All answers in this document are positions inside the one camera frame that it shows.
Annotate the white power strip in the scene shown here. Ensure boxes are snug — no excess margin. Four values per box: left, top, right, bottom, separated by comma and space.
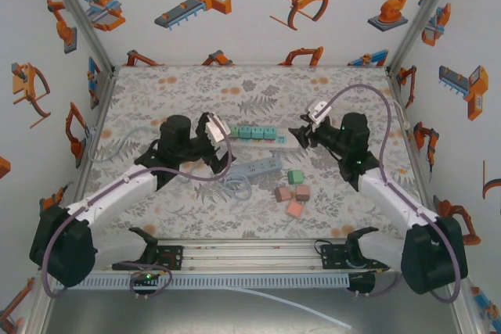
229, 134, 301, 151

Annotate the blue power strip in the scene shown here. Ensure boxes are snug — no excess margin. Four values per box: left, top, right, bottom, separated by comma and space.
228, 156, 283, 181

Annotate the salmon pink plug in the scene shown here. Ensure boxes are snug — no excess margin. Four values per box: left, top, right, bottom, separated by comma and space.
285, 200, 305, 220

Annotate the floral table mat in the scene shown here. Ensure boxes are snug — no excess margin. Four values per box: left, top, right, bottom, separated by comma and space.
74, 64, 438, 240

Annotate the white plastic tube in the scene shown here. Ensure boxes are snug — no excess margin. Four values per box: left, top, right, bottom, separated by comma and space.
229, 286, 353, 330

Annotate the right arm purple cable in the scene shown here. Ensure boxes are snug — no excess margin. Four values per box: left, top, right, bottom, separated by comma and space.
320, 83, 465, 303

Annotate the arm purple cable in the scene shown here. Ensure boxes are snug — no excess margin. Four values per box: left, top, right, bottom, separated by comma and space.
41, 136, 232, 300
320, 83, 465, 303

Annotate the aluminium side rail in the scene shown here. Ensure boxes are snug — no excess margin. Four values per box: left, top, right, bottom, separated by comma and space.
62, 67, 118, 243
385, 67, 443, 241

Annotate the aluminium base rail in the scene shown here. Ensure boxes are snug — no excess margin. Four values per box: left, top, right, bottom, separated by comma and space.
38, 242, 461, 272

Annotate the white slotted cable duct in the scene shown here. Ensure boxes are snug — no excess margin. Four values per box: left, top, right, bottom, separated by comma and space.
52, 274, 350, 290

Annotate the aluminium corner post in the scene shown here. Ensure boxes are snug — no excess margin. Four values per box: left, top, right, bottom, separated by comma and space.
38, 0, 117, 73
385, 0, 467, 73

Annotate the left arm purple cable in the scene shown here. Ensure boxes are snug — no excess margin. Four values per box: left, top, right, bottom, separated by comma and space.
41, 136, 232, 300

